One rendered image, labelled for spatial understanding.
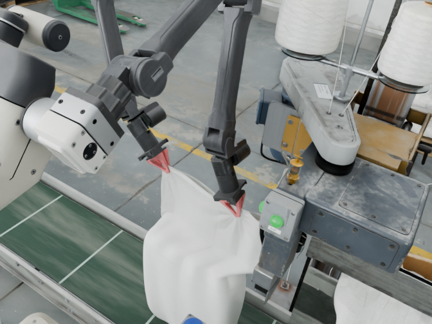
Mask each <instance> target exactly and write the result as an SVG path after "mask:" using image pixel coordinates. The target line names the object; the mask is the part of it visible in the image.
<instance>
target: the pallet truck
mask: <svg viewBox="0 0 432 324"><path fill-rule="evenodd" d="M52 1H53V4H54V5H55V8H56V9H57V10H59V11H61V12H64V13H67V14H70V15H73V16H75V17H79V18H81V19H84V20H87V21H90V22H92V23H96V24H98V22H97V18H96V14H94V13H91V12H87V11H85V10H81V9H79V8H75V7H76V6H84V7H87V8H90V9H93V10H94V7H93V5H92V4H91V0H52ZM115 11H116V17H117V18H120V19H123V20H126V21H129V22H131V23H132V24H137V25H138V26H146V24H149V22H148V21H147V20H146V19H144V18H142V17H140V16H138V15H134V14H132V13H129V12H124V11H122V10H119V9H115ZM118 26H119V30H120V32H123V33H126V31H128V30H129V31H130V28H129V27H128V26H126V25H124V24H122V23H120V22H118Z"/></svg>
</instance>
